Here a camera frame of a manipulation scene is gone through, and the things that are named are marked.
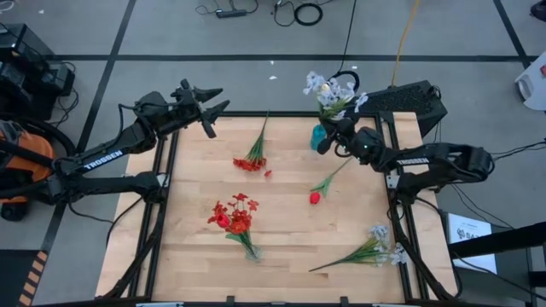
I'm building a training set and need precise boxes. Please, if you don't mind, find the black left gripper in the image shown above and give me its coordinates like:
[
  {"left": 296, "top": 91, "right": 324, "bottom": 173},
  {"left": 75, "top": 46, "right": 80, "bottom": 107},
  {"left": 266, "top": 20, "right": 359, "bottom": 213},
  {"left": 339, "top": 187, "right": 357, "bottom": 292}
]
[{"left": 168, "top": 78, "right": 231, "bottom": 140}]

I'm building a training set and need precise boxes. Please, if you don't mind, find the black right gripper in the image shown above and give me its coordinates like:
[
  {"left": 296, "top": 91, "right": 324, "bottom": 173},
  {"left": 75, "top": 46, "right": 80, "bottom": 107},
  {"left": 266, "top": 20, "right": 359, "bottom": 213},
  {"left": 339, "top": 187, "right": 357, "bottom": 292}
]
[{"left": 317, "top": 118, "right": 362, "bottom": 157}]

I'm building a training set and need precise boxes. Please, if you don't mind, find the white blossom bunch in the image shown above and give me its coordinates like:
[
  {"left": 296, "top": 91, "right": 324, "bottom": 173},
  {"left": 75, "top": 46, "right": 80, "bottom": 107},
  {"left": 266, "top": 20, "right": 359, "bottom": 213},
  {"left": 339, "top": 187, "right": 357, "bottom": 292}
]
[
  {"left": 308, "top": 220, "right": 410, "bottom": 274},
  {"left": 301, "top": 70, "right": 369, "bottom": 125}
]

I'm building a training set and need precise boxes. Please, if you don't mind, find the red artificial tulip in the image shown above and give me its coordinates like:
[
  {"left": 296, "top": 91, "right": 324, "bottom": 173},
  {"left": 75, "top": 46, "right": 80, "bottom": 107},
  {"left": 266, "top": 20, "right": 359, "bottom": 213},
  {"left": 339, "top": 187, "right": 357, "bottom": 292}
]
[
  {"left": 309, "top": 157, "right": 354, "bottom": 206},
  {"left": 215, "top": 212, "right": 257, "bottom": 257}
]

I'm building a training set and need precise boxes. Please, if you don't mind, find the red blossom bunch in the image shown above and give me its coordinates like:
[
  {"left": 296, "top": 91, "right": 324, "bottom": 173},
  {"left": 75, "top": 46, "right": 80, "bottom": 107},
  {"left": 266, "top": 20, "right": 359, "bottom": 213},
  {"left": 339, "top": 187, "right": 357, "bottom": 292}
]
[
  {"left": 232, "top": 109, "right": 274, "bottom": 179},
  {"left": 207, "top": 193, "right": 260, "bottom": 259}
]

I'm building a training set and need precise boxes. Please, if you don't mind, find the teal glass vase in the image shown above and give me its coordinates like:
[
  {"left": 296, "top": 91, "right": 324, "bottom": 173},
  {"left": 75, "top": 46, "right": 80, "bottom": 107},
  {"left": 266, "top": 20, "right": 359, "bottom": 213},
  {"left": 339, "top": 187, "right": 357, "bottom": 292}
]
[{"left": 310, "top": 123, "right": 328, "bottom": 151}]

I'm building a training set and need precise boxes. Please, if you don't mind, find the clear ribbed glass vase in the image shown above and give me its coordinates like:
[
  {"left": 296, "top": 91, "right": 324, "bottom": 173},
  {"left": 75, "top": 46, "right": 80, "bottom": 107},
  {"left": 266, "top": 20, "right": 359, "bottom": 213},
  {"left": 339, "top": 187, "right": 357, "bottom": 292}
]
[{"left": 243, "top": 242, "right": 263, "bottom": 263}]

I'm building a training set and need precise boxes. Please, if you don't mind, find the black perforated computer case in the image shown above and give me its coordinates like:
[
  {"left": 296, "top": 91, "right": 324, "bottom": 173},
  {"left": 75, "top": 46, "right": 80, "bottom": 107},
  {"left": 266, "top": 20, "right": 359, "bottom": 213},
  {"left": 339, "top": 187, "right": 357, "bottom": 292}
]
[{"left": 340, "top": 79, "right": 449, "bottom": 138}]

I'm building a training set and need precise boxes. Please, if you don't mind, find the black power strip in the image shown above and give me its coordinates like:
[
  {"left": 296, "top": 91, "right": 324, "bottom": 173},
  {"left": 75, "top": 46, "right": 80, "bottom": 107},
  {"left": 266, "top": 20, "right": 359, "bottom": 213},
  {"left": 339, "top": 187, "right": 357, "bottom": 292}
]
[{"left": 215, "top": 9, "right": 248, "bottom": 20}]

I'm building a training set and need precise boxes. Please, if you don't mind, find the black equipment box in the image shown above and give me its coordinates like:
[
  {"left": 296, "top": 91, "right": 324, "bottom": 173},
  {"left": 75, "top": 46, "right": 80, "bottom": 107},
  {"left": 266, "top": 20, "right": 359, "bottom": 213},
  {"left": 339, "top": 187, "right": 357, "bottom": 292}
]
[
  {"left": 0, "top": 59, "right": 77, "bottom": 123},
  {"left": 0, "top": 23, "right": 55, "bottom": 76}
]

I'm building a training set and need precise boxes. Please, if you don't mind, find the white printed box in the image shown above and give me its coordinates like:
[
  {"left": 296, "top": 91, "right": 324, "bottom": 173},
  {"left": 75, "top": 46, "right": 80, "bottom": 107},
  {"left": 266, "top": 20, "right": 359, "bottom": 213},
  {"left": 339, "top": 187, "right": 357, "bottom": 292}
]
[{"left": 445, "top": 211, "right": 499, "bottom": 274}]

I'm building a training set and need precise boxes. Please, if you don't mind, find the black metal beam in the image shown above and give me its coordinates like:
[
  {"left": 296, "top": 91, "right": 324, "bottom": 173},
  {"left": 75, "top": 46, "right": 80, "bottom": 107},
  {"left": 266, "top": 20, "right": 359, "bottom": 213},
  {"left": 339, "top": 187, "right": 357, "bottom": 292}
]
[{"left": 447, "top": 220, "right": 546, "bottom": 259}]

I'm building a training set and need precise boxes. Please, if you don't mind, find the white plastic object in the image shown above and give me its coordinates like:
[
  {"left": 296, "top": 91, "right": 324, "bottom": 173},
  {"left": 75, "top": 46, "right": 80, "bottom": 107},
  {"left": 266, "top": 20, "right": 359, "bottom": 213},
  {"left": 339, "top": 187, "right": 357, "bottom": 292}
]
[{"left": 514, "top": 50, "right": 546, "bottom": 113}]

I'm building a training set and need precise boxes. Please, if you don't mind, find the black round object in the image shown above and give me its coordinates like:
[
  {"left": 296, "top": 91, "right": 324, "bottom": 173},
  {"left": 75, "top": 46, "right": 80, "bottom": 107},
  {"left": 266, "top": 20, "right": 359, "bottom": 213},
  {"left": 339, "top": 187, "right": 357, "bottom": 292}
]
[{"left": 530, "top": 0, "right": 546, "bottom": 22}]

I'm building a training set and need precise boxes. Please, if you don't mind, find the black hanging cable with coil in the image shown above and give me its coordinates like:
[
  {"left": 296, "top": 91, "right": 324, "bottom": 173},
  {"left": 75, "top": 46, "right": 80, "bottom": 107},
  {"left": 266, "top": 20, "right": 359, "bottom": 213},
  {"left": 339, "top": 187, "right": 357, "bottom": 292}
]
[{"left": 330, "top": 0, "right": 362, "bottom": 93}]

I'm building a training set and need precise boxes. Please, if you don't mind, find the yellow hanging cable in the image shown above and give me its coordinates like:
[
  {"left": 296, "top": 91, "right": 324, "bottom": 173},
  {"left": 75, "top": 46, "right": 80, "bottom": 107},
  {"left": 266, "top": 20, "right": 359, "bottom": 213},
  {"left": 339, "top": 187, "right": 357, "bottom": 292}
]
[{"left": 391, "top": 0, "right": 421, "bottom": 89}]

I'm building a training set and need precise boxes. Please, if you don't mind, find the black coiled cable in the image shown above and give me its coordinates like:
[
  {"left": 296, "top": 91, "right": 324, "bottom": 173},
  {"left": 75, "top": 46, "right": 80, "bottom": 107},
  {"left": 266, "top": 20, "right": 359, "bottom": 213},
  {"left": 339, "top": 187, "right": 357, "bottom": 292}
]
[{"left": 293, "top": 3, "right": 324, "bottom": 26}]

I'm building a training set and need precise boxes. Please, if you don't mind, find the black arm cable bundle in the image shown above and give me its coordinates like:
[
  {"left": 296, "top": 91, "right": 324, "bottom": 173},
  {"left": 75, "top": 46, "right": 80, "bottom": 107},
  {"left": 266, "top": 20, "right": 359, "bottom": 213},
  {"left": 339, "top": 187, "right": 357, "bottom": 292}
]
[{"left": 490, "top": 136, "right": 546, "bottom": 158}]

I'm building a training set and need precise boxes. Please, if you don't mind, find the orange vacuum with black hose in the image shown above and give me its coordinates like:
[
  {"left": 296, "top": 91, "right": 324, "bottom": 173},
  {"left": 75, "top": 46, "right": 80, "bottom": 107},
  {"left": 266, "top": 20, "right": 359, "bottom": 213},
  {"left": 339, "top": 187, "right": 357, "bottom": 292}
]
[{"left": 0, "top": 114, "right": 80, "bottom": 222}]

